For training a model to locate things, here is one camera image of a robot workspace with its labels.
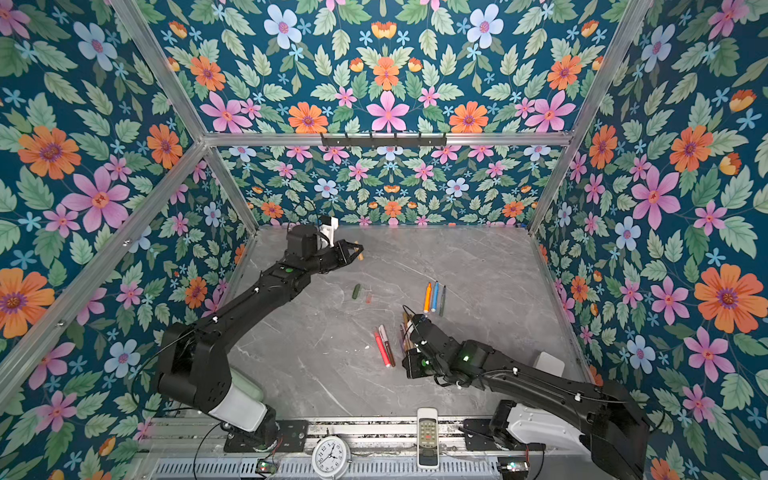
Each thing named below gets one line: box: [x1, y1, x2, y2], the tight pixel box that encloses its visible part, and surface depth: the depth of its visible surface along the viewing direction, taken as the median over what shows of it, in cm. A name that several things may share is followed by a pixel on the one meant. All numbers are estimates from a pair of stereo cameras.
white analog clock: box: [312, 435, 352, 480], surface depth 69 cm
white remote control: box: [416, 407, 440, 470], surface depth 74 cm
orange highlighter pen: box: [423, 282, 433, 313], surface depth 100 cm
